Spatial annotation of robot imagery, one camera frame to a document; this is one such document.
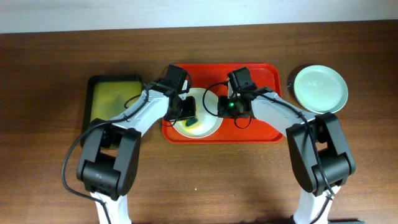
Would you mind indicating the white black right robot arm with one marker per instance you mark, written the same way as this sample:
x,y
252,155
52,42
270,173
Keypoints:
x,y
319,153

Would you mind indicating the white cream plate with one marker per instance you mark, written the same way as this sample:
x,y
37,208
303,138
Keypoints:
x,y
206,123

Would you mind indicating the black tray with yellow liquid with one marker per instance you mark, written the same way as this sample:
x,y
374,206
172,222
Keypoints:
x,y
107,94

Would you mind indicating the mint green plate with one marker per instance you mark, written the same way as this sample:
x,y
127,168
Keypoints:
x,y
320,89

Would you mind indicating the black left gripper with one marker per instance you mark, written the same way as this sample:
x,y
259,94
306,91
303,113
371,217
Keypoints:
x,y
189,109

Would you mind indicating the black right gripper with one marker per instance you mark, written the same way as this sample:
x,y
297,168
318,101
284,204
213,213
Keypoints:
x,y
222,111

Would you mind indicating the red plastic tray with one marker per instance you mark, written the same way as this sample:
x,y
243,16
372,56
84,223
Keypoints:
x,y
206,74

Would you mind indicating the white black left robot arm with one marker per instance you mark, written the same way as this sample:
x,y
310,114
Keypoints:
x,y
110,153

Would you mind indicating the yellow green sponge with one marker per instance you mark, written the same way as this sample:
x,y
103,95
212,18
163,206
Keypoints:
x,y
191,121

